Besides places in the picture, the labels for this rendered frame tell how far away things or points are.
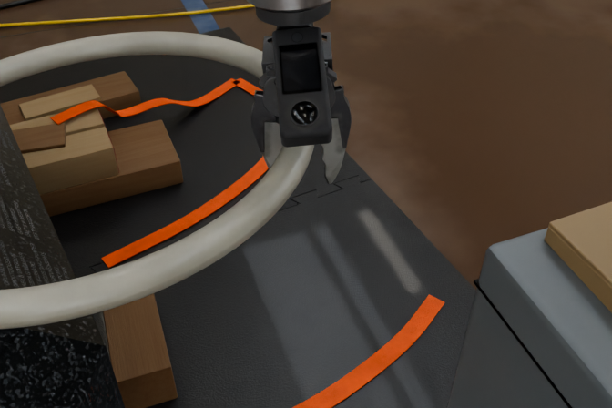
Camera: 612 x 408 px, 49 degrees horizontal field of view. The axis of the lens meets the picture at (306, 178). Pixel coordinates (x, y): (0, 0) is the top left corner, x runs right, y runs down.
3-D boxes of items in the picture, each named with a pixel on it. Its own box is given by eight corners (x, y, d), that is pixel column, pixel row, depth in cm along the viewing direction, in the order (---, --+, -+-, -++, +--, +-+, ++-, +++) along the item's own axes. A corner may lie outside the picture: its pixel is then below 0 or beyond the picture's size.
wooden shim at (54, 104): (26, 122, 219) (25, 118, 218) (19, 107, 225) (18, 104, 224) (101, 100, 229) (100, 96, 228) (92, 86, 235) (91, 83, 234)
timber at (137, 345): (178, 398, 149) (171, 366, 141) (124, 414, 146) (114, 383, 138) (155, 300, 171) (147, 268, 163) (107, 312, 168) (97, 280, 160)
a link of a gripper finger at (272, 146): (286, 159, 79) (295, 92, 73) (285, 191, 74) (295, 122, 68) (260, 158, 78) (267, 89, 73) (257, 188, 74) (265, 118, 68)
